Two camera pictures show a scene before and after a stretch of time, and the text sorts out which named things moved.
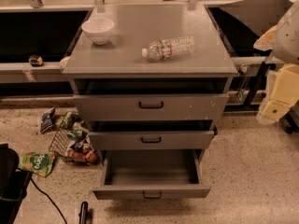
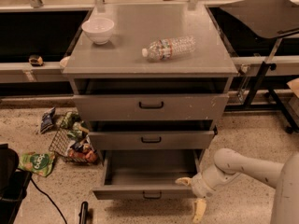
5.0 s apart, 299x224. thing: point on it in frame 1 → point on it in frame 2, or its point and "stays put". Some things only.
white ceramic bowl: [98, 30] stays put
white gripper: [287, 39] → [198, 186]
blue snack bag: [47, 120] stays put
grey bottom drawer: [151, 175] stays put
